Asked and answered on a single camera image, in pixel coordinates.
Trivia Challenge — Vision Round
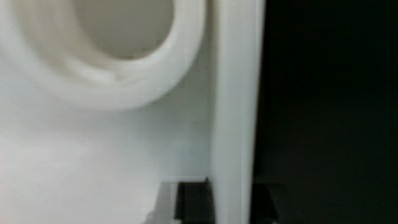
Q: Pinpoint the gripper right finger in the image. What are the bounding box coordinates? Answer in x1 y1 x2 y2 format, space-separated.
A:
253 183 292 224

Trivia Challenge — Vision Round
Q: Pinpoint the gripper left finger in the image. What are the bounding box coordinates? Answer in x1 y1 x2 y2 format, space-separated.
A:
150 179 214 224

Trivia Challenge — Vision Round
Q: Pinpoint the white square tabletop part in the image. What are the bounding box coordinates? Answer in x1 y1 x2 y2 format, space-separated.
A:
0 0 265 224

